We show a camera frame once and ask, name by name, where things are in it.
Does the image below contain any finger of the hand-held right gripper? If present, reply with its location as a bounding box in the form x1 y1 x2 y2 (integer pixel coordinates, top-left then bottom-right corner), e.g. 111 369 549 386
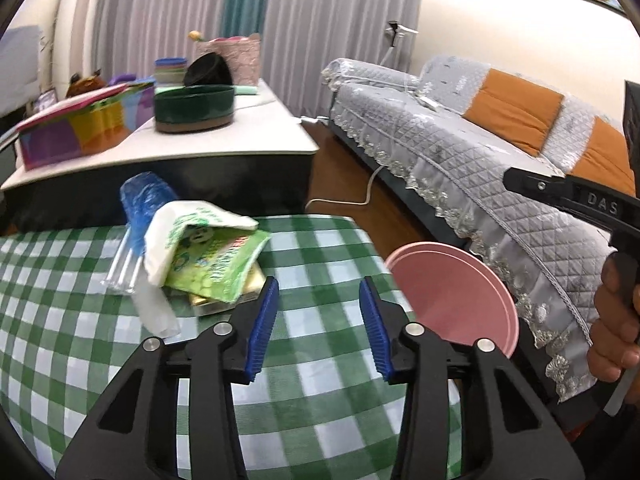
504 167 571 206

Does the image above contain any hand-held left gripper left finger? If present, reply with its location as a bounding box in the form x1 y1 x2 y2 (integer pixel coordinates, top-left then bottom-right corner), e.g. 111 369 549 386
55 276 281 480

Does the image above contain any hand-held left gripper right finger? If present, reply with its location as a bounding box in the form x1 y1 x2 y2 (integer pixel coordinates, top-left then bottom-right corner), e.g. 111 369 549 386
359 276 586 480

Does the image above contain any green snack packet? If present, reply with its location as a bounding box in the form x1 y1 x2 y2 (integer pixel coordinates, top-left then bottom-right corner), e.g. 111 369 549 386
165 227 272 303

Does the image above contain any pink plastic bin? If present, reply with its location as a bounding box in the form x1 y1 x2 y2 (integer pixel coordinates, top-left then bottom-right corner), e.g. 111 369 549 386
385 242 521 358

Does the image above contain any white plastic bag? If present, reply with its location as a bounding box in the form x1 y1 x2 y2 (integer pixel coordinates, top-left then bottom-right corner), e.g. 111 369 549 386
131 201 260 337

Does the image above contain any blue plastic bag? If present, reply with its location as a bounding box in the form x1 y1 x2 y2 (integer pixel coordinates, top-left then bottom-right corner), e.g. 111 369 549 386
120 171 180 253

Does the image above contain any person's right hand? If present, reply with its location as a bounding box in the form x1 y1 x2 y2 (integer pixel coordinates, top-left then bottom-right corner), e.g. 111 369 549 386
587 255 640 376

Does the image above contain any orange cushion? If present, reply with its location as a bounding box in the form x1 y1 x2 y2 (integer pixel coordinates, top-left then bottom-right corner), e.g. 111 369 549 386
575 115 636 196
462 67 566 156

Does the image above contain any green checkered tablecloth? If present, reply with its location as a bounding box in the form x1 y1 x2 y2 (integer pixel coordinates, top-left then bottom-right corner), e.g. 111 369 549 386
0 215 463 480

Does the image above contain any grey quilted covered sofa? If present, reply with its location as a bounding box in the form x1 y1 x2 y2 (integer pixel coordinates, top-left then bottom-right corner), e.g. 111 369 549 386
320 55 640 403

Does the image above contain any white-topped coffee table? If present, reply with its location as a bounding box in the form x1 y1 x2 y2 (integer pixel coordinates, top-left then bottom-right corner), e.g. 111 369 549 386
0 77 321 233

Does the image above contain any dark green round tin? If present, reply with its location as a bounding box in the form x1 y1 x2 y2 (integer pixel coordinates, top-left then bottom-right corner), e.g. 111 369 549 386
152 85 236 133

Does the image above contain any grey curtain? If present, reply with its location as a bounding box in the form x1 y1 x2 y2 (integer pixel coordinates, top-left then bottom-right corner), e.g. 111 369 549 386
92 0 236 73
260 0 426 118

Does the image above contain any black round lid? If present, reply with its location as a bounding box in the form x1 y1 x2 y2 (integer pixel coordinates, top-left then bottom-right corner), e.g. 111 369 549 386
182 52 235 88

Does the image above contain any colourful rectangular box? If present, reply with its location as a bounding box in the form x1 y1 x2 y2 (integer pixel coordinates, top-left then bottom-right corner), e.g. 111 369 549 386
15 80 156 171

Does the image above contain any pink fabric basket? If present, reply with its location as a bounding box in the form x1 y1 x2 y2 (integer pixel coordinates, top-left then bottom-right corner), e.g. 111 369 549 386
195 34 263 87

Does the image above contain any stack of coloured bowls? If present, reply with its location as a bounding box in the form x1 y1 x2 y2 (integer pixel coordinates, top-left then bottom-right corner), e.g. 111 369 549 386
154 56 188 83

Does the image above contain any brown stuffed toy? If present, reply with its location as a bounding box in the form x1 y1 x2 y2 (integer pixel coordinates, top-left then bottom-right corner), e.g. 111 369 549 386
65 71 108 98

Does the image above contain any teal curtain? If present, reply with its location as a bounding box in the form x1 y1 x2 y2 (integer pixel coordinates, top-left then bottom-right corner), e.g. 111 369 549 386
225 0 273 43

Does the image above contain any grey printed television cover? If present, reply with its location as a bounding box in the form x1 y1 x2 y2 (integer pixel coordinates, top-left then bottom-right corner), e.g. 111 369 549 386
0 25 43 116

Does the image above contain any white standing air conditioner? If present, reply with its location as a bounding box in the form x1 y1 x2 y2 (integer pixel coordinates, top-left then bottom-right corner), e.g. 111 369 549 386
50 0 108 86

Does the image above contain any white cable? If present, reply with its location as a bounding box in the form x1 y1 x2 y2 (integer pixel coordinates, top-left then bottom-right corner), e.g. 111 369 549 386
304 72 426 207

